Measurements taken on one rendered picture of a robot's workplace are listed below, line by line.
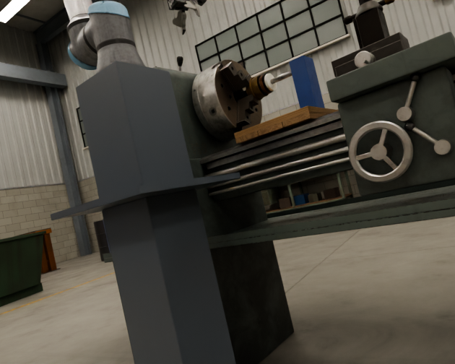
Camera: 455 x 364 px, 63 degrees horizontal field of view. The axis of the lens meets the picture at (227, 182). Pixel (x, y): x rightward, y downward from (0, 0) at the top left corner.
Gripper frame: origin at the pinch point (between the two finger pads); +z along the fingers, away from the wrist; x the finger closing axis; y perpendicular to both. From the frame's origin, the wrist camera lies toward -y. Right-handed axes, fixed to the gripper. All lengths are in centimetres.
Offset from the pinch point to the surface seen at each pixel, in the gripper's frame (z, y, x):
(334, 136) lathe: 63, -6, 52
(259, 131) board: 54, 3, 29
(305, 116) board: 54, -3, 46
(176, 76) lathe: 21.5, 12.4, -1.1
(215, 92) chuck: 33.4, 5.4, 12.7
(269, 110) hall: -106, -508, -503
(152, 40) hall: -407, -392, -771
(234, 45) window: -284, -484, -543
